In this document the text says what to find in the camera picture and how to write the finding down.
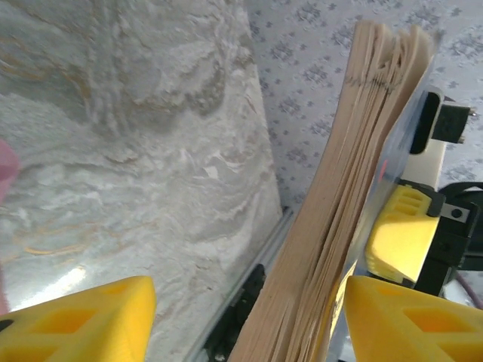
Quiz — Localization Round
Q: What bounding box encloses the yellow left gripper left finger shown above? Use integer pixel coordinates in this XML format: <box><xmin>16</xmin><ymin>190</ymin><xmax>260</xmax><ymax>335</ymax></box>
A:
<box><xmin>0</xmin><ymin>275</ymin><xmax>158</xmax><ymax>362</ymax></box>

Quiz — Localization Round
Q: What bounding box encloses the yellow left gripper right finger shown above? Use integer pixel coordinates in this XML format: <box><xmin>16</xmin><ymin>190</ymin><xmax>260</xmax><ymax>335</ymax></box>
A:
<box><xmin>344</xmin><ymin>274</ymin><xmax>483</xmax><ymax>362</ymax></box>

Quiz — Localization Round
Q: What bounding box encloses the dark blue patterned book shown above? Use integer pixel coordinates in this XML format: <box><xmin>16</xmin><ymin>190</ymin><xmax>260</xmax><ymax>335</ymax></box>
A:
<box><xmin>229</xmin><ymin>19</ymin><xmax>445</xmax><ymax>362</ymax></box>

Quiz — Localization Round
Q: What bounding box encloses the pink backpack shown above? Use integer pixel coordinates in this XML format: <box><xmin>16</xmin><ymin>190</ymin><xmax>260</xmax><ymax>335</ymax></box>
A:
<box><xmin>0</xmin><ymin>137</ymin><xmax>20</xmax><ymax>316</ymax></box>

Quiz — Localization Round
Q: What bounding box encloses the marble pattern table cover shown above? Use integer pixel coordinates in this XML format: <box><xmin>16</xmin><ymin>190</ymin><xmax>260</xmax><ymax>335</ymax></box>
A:
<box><xmin>0</xmin><ymin>0</ymin><xmax>284</xmax><ymax>362</ymax></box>

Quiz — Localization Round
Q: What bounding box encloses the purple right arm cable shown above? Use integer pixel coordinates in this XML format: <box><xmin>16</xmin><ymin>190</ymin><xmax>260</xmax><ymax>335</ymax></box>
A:
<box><xmin>454</xmin><ymin>273</ymin><xmax>483</xmax><ymax>310</ymax></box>

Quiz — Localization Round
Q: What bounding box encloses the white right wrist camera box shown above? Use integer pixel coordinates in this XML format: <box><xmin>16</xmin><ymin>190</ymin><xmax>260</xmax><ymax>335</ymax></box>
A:
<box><xmin>407</xmin><ymin>85</ymin><xmax>475</xmax><ymax>189</ymax></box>

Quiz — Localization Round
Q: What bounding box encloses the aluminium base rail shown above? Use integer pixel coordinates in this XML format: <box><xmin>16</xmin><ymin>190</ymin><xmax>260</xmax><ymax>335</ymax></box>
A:
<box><xmin>184</xmin><ymin>205</ymin><xmax>295</xmax><ymax>362</ymax></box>

